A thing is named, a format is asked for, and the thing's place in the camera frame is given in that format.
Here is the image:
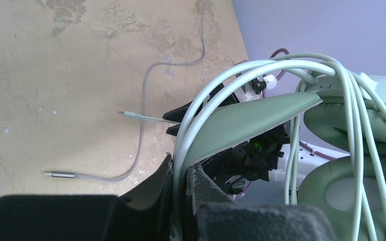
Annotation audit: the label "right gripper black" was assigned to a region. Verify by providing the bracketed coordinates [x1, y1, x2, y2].
[162, 83, 292, 195]

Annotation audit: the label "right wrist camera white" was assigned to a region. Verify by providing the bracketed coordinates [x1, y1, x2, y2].
[233, 74, 277, 102]

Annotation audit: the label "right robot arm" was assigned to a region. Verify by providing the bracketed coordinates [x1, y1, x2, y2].
[162, 83, 346, 196]

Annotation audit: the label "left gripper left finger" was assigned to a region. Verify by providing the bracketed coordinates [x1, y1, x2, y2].
[0, 155, 172, 240]

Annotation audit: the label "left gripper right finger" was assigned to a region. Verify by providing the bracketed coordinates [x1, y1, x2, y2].
[183, 162, 337, 241]

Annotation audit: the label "mint green headphones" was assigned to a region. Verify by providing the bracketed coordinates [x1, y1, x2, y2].
[172, 54, 386, 240]

